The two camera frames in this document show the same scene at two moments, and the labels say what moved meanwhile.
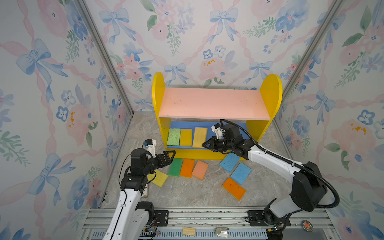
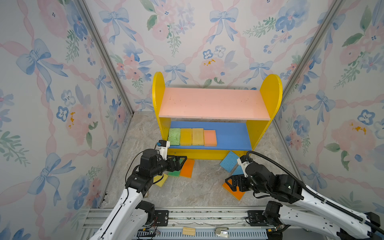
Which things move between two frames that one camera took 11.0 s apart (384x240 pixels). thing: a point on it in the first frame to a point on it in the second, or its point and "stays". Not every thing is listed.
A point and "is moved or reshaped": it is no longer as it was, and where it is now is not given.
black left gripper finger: [166, 153] to [180, 160]
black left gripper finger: [166, 159] to [178, 163]
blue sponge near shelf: [229, 161] stays
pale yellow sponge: [200, 137] stays
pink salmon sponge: [199, 170] is moved or reshaped
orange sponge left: [187, 168] stays
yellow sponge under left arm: [160, 179] stays
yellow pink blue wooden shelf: [186, 115] stays
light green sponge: [174, 137] stays
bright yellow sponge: [186, 137] stays
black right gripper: [213, 145] to [234, 179]
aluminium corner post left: [93, 26] stays
